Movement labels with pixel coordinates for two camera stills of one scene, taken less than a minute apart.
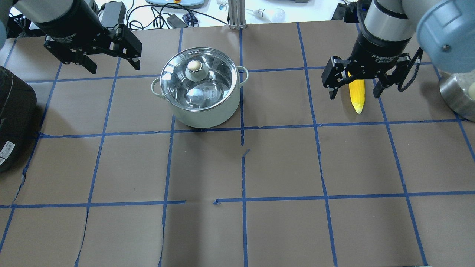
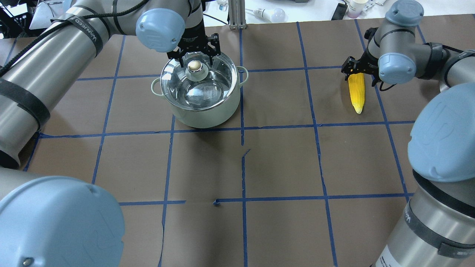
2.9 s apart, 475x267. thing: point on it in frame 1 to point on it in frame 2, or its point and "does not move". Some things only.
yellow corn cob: [357, 94] does not move
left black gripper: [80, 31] to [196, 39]
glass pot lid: [198, 79] does not move
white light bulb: [272, 15] does not move
